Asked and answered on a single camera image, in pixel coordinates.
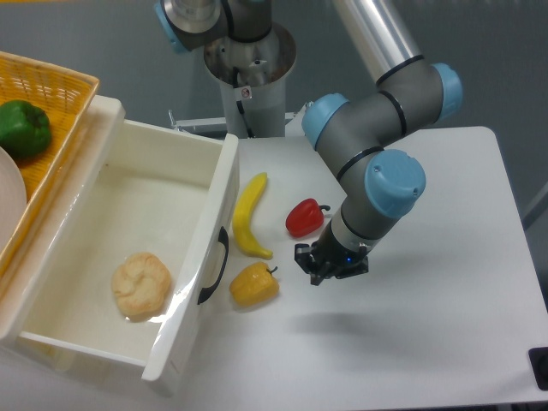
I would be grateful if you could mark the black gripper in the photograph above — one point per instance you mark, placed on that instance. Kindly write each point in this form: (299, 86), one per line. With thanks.
(327, 257)

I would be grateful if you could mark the white top drawer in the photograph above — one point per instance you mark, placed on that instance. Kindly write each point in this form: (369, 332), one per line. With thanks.
(133, 245)

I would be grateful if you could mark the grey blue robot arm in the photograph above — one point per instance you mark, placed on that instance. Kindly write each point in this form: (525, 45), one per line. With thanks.
(354, 139)

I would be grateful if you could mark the white drawer cabinet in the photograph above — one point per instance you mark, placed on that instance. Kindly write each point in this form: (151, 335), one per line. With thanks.
(27, 270)

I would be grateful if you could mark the red bell pepper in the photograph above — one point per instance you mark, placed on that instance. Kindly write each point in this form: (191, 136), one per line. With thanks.
(305, 218)

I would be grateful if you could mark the yellow bell pepper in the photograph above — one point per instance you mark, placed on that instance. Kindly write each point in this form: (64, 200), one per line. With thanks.
(254, 284)

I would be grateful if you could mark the yellow banana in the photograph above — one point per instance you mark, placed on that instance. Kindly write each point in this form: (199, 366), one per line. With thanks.
(243, 215)

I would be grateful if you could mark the bread roll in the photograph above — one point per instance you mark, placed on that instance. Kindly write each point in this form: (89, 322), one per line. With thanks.
(140, 285)

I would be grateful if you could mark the black device at table edge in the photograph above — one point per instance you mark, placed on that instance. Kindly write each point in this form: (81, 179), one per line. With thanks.
(539, 361)

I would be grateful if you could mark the yellow woven basket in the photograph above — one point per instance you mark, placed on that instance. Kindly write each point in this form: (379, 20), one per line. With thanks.
(41, 108)

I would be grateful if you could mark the white plate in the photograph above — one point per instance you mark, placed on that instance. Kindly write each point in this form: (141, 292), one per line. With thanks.
(13, 198)

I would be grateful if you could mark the green bell pepper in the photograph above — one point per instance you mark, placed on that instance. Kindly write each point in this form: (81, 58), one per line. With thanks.
(25, 129)

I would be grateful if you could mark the white metal base frame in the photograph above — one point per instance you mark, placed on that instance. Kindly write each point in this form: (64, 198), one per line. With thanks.
(215, 127)

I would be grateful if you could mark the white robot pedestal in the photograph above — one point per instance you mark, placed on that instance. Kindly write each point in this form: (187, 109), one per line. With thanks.
(252, 81)

